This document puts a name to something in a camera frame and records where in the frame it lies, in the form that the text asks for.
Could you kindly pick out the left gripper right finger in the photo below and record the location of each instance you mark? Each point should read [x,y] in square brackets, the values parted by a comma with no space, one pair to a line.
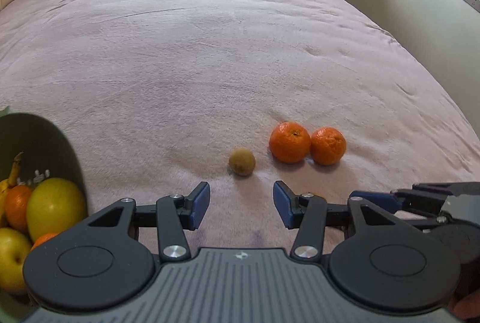
[310,215]

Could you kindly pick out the green colander bowl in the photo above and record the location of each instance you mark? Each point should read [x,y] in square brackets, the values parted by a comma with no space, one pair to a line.
[49,271]

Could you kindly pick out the yellow lemon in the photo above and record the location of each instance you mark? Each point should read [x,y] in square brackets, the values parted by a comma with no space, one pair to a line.
[54,206]

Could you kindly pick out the mandarin orange nearest gripper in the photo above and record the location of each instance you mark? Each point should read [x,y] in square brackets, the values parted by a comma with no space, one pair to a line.
[327,146]

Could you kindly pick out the mandarin orange far left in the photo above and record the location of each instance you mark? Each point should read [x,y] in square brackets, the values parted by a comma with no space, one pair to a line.
[15,207]

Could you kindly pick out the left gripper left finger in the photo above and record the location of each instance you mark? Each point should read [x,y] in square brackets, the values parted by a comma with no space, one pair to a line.
[171,215]

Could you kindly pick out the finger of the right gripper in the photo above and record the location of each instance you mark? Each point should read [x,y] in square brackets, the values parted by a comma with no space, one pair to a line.
[386,201]

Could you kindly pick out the middle mandarin orange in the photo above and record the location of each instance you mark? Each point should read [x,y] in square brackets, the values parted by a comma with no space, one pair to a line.
[289,142]

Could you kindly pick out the yellow apple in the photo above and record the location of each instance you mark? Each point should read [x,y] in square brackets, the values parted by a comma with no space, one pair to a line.
[15,247]

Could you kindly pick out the pink bed blanket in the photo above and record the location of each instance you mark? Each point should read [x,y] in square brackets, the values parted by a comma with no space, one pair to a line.
[154,95]

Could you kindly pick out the mandarin orange left edge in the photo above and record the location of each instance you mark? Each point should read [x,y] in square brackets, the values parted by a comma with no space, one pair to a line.
[44,238]

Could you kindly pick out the brown kiwi behind banana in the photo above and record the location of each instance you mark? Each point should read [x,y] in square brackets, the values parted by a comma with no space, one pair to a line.
[242,161]

